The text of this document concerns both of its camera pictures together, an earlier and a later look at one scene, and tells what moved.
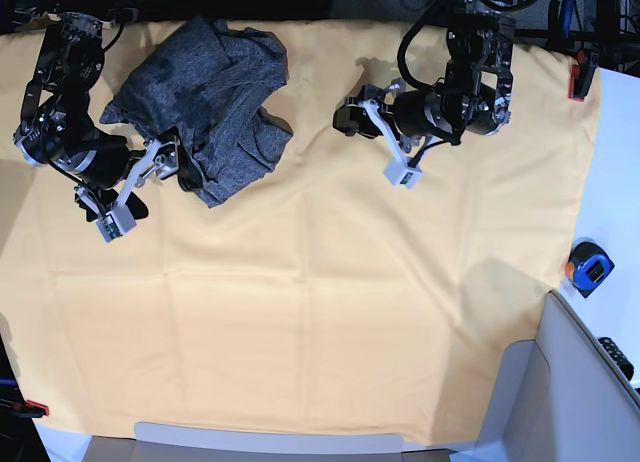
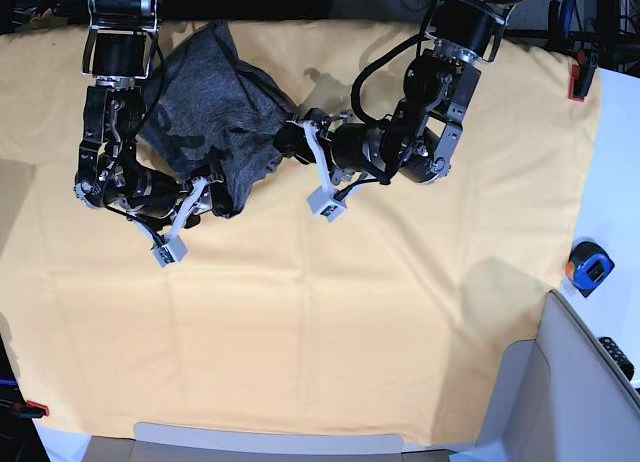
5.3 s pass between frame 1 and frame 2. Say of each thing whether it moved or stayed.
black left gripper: moved
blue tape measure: stayed
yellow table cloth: stayed
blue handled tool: stayed
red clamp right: stayed
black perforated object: stayed
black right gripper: moved
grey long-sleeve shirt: moved
